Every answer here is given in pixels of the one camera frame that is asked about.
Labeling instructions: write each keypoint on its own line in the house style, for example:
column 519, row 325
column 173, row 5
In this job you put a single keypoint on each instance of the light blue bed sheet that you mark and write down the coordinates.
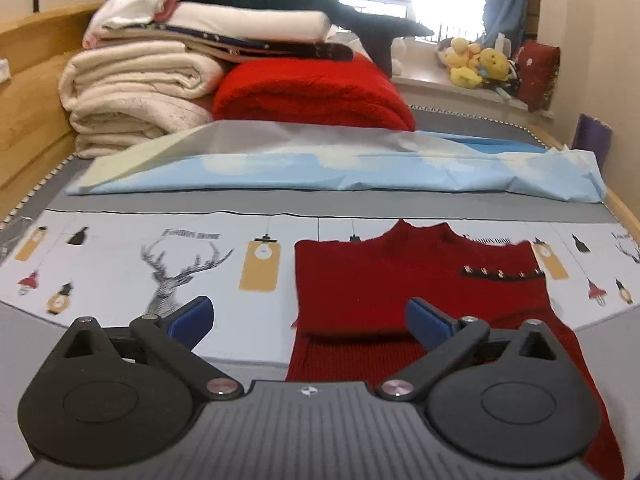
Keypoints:
column 300, row 170

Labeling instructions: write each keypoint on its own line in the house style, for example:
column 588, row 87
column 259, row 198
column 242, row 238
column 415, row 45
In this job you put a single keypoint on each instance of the deer printed bed sheet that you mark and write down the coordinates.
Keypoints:
column 125, row 255

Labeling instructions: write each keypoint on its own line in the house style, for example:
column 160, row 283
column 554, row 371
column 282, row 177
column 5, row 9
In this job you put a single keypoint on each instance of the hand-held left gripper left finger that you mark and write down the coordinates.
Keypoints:
column 192, row 319

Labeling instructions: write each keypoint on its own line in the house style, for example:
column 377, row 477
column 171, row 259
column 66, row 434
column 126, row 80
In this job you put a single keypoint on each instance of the blue curtain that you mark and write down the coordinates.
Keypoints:
column 507, row 0

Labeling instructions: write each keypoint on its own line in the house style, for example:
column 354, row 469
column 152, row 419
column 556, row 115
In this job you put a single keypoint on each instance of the dark red cushion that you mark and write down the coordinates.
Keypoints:
column 540, row 75

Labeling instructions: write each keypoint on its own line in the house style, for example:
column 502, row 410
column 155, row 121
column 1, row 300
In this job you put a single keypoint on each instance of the dark red knitted sweater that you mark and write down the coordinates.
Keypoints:
column 370, row 285

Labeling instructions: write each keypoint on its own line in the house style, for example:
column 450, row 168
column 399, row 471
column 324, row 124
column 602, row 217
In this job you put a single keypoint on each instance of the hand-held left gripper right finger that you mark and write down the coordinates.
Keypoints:
column 427, row 322

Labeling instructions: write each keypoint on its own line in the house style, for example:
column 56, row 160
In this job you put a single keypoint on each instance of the navy patterned folded cloth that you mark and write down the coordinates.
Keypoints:
column 290, row 50

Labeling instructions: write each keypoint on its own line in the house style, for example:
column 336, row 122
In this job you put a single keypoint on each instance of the black and white plush toy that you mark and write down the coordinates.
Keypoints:
column 511, row 76

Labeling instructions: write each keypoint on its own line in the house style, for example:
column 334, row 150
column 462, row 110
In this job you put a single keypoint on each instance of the white and pink cloth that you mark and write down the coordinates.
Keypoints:
column 135, row 5

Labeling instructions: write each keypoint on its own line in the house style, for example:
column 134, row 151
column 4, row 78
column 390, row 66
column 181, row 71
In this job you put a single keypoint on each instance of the yellow bear plush toy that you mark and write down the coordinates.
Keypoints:
column 492, row 62

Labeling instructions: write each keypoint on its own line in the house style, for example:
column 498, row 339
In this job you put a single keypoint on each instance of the white folded quilt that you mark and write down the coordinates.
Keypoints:
column 240, row 22

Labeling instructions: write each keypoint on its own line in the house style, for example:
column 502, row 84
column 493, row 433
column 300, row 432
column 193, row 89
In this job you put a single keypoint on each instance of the cream folded blanket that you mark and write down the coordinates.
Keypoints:
column 135, row 90

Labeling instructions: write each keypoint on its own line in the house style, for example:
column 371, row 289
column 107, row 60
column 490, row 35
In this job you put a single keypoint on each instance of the bright red folded blanket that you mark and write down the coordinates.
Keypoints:
column 310, row 92

